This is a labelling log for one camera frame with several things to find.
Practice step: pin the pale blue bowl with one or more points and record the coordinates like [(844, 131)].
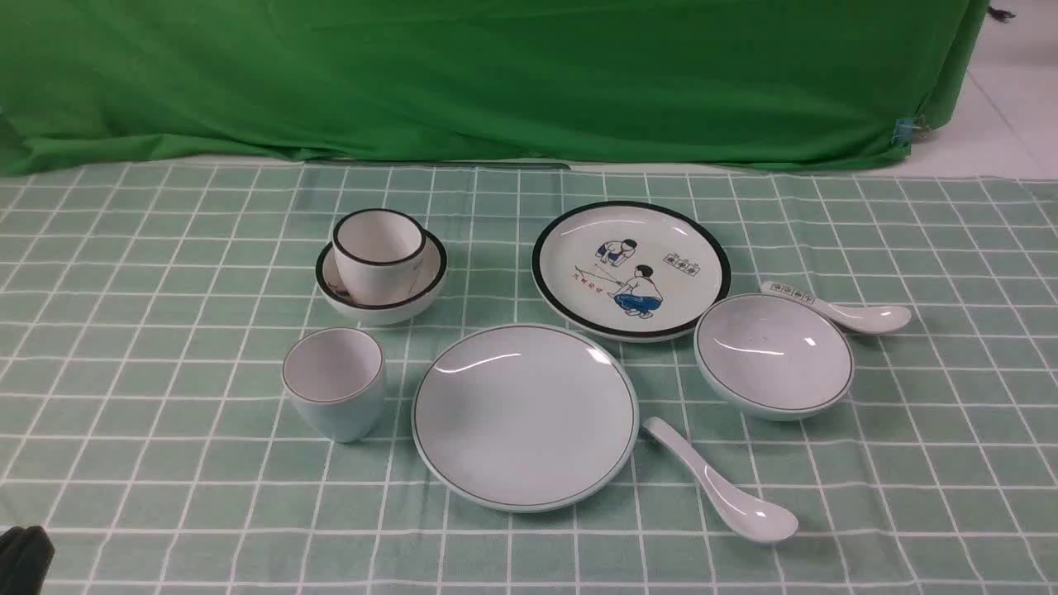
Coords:
[(773, 358)]

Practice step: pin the plain white spoon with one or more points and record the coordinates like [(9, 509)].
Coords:
[(750, 517)]

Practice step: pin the illustrated plate black rim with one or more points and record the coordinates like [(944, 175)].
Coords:
[(630, 271)]

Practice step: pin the green checkered tablecloth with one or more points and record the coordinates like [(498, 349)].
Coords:
[(146, 309)]

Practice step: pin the white bowl black rim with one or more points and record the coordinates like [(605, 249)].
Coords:
[(424, 291)]

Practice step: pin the green backdrop cloth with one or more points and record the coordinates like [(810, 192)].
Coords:
[(786, 86)]

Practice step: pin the white spoon with print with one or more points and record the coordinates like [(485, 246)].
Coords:
[(878, 320)]

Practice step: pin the blue clip on backdrop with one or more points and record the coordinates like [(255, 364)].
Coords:
[(903, 132)]

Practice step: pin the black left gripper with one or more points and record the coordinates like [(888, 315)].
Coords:
[(26, 553)]

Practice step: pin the pale blue plate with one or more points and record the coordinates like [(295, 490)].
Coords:
[(525, 418)]

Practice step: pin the white cup black rim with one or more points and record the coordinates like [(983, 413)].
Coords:
[(379, 253)]

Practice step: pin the pale blue cup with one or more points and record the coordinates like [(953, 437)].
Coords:
[(336, 379)]

